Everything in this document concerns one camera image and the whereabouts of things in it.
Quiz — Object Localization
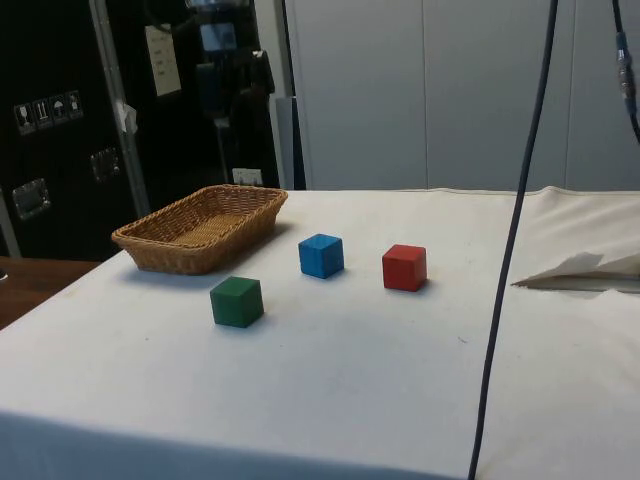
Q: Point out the blue cube block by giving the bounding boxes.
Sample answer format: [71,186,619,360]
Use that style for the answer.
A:
[297,232,346,279]

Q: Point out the wicker basket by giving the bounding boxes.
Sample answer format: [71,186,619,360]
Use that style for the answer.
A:
[110,183,290,277]

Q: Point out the red cube block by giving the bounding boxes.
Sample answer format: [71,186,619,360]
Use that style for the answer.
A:
[381,243,429,292]

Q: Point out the green cube block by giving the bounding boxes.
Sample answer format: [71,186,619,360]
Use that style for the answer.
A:
[209,275,265,329]

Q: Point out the pale locker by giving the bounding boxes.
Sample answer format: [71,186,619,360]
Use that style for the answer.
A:
[282,0,640,194]

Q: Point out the black cabinet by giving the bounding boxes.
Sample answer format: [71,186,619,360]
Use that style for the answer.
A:
[0,0,281,261]

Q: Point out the black cable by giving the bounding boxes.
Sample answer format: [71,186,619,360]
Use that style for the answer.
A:
[467,0,560,480]
[612,0,640,144]

